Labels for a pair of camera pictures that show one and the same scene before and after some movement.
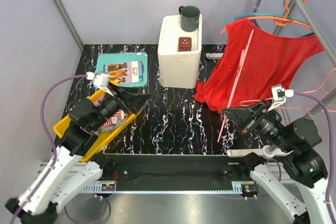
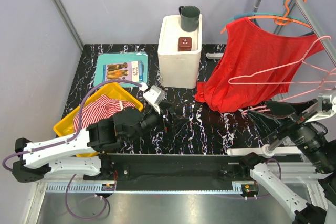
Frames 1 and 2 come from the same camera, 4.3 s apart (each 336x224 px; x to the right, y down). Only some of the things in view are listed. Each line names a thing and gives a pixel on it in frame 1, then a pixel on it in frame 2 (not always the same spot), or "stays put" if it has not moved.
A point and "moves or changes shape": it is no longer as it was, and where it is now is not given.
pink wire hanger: (243, 57) to (251, 76)
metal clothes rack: (312, 23) stays put
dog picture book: (124, 73) stays put
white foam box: (179, 53) stays put
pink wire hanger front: (319, 89) moves or changes shape
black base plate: (175, 168) stays put
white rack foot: (264, 151) stays put
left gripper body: (112, 104) to (153, 119)
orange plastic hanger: (284, 21) stays put
